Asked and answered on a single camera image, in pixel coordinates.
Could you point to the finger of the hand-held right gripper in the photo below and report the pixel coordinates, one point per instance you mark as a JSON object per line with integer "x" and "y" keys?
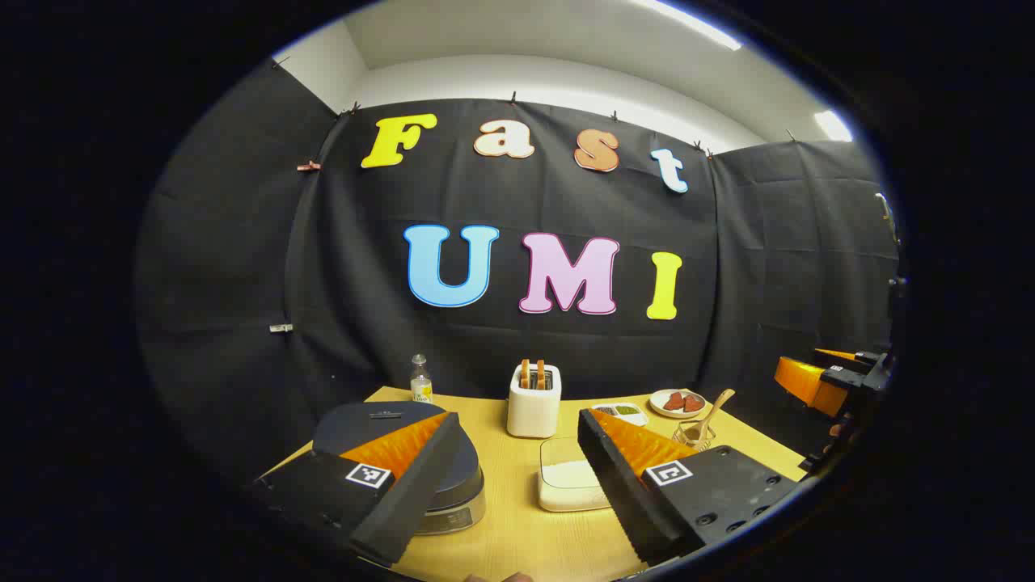
{"x": 808, "y": 386}
{"x": 833, "y": 354}

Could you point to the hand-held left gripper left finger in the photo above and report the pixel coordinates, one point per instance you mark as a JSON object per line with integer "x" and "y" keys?
{"x": 412, "y": 501}

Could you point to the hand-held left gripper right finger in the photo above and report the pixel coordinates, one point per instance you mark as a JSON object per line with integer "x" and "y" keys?
{"x": 623, "y": 493}

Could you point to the black rice cooker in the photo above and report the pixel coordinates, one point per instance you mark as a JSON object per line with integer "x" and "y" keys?
{"x": 380, "y": 428}

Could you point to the wooden spoon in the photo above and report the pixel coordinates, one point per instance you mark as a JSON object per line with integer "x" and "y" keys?
{"x": 716, "y": 408}

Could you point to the white container with clear lid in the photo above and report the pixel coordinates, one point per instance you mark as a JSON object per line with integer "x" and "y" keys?
{"x": 566, "y": 497}

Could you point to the white divided dish with beans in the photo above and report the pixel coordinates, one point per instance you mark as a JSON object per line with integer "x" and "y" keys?
{"x": 636, "y": 417}

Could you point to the round white plate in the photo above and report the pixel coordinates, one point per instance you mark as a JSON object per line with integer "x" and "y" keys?
{"x": 658, "y": 409}

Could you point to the red meat piece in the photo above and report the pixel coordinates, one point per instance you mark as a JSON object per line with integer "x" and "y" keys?
{"x": 694, "y": 402}
{"x": 674, "y": 401}

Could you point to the small clear bottle yellow label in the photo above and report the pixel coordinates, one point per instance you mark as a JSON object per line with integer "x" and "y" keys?
{"x": 420, "y": 390}

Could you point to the white toaster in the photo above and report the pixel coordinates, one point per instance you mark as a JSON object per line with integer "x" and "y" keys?
{"x": 534, "y": 412}

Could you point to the toast bread slice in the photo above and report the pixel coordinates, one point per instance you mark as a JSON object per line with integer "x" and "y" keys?
{"x": 525, "y": 374}
{"x": 540, "y": 374}

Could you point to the long ceiling light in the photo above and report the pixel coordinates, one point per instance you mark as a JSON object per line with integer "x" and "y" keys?
{"x": 833, "y": 126}

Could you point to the black backdrop cloth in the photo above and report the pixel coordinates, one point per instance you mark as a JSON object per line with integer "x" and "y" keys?
{"x": 323, "y": 242}

